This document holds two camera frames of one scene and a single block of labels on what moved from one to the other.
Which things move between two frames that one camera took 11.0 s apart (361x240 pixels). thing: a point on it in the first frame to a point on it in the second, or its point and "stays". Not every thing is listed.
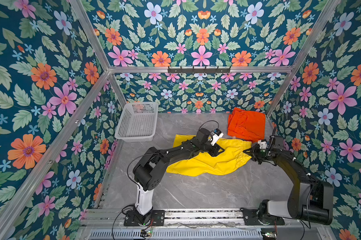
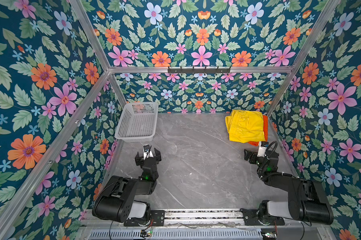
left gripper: x=215 y=151 to x=156 y=157
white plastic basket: x=138 y=122 stays
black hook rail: x=198 y=70 stays
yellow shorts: x=233 y=155 to x=245 y=126
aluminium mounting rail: x=114 y=218 stays
